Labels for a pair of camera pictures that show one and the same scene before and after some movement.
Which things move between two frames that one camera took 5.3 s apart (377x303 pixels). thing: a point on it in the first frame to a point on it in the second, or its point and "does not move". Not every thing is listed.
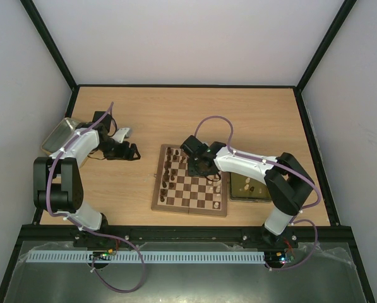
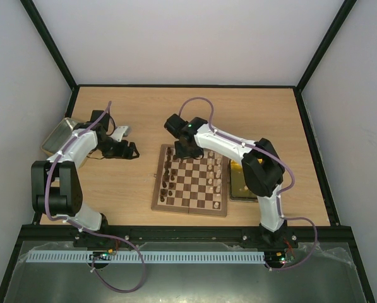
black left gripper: (122, 154) does not move
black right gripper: (199, 168) to (187, 151)
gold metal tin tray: (244, 189) does not move
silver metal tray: (59, 136) does not move
